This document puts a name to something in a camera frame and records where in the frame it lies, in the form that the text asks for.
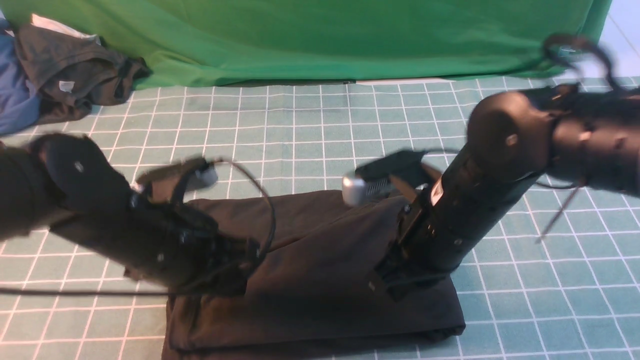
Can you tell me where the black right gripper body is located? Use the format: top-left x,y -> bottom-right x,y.
369,200 -> 448,302

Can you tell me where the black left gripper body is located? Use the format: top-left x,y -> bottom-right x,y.
130,196 -> 260,297

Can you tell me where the dark gray long-sleeve shirt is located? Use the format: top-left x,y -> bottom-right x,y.
161,190 -> 466,360

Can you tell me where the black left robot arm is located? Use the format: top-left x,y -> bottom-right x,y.
1,132 -> 276,297

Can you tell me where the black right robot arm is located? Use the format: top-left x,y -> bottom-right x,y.
368,84 -> 640,301

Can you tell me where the green grid-pattern mat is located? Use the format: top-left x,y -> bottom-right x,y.
1,77 -> 639,360

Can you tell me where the green backdrop cloth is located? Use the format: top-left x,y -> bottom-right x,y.
1,0 -> 611,89

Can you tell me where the crumpled dark gray garment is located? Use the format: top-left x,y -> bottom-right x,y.
15,23 -> 151,125

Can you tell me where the blue garment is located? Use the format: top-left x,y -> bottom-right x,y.
0,18 -> 41,136

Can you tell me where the white cloth behind pile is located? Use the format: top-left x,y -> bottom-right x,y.
30,13 -> 102,45

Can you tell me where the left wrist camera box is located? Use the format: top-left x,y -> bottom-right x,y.
133,156 -> 218,204

